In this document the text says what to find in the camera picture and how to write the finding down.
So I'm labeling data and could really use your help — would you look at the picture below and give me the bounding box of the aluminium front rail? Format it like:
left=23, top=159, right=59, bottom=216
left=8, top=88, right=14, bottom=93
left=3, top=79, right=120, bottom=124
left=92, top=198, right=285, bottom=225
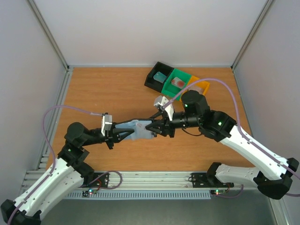
left=20, top=171, right=241, bottom=194

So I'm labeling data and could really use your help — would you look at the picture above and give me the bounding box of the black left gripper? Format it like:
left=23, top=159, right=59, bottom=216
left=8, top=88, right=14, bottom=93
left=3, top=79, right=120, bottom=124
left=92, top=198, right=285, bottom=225
left=81, top=122, right=135, bottom=149

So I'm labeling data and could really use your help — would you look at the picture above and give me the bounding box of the yellow plastic bin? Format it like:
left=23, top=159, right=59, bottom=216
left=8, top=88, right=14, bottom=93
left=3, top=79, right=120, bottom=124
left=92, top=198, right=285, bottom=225
left=179, top=76, right=210, bottom=101

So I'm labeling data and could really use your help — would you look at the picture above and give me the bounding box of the red patterned card stack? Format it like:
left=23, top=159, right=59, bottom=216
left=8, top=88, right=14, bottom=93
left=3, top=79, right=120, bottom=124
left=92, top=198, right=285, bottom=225
left=171, top=77, right=186, bottom=89

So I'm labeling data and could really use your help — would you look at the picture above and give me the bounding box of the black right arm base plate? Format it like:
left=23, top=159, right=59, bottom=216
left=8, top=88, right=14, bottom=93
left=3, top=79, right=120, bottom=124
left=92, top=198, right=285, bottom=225
left=188, top=172, right=234, bottom=188

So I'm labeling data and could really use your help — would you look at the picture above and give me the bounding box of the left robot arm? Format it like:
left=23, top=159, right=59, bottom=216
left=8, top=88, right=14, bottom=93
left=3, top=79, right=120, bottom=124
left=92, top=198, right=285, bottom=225
left=0, top=122, right=135, bottom=225

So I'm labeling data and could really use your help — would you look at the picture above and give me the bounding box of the teal card stack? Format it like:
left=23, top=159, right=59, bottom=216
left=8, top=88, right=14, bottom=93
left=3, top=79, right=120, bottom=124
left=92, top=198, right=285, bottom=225
left=153, top=72, right=167, bottom=83

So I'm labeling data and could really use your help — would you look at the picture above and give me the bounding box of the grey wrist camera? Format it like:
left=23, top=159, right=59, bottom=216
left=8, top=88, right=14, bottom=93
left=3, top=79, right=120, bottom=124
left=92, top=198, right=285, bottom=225
left=154, top=96, right=175, bottom=121
left=101, top=113, right=113, bottom=136

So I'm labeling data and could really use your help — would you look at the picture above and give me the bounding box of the green plastic bin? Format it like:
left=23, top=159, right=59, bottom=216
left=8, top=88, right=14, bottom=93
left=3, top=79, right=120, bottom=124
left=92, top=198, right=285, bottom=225
left=161, top=69, right=192, bottom=97

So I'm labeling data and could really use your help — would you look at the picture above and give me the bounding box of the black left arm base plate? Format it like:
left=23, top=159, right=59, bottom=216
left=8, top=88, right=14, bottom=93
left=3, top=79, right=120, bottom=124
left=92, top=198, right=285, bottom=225
left=80, top=172, right=109, bottom=188

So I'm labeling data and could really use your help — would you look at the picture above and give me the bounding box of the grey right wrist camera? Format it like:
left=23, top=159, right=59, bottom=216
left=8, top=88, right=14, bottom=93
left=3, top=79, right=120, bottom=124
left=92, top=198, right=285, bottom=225
left=154, top=96, right=175, bottom=121

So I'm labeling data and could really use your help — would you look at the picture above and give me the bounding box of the white slotted cable duct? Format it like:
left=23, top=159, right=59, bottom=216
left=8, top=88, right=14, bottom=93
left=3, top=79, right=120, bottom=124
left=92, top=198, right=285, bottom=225
left=65, top=190, right=210, bottom=201

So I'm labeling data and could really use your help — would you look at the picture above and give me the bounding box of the black plastic bin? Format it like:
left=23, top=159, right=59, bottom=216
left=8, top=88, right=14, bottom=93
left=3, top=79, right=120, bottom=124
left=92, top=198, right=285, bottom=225
left=144, top=61, right=174, bottom=93

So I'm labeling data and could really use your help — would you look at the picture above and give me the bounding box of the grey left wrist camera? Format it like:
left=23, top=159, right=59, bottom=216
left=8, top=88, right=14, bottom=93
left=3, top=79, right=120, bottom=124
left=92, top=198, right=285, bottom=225
left=101, top=113, right=113, bottom=136

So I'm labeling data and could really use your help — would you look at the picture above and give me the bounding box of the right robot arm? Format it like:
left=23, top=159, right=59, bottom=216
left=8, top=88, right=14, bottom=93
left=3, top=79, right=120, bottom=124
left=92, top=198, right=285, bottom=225
left=146, top=90, right=299, bottom=200

